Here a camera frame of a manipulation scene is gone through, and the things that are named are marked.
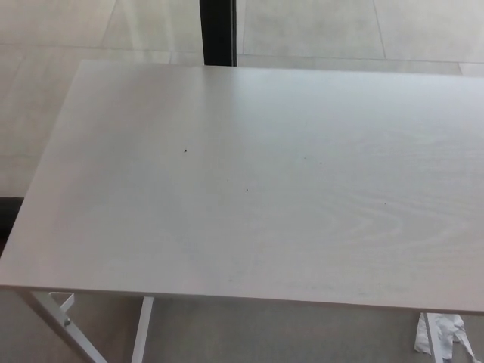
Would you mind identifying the crumpled white paper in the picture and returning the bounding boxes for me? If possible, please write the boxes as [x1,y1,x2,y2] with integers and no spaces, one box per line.
[412,312,479,363]

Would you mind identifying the black vertical post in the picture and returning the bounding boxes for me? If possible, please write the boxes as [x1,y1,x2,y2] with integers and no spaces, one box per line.
[199,0,239,67]

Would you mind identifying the black object at floor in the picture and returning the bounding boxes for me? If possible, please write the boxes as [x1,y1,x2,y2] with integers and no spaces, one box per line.
[0,196,24,259]

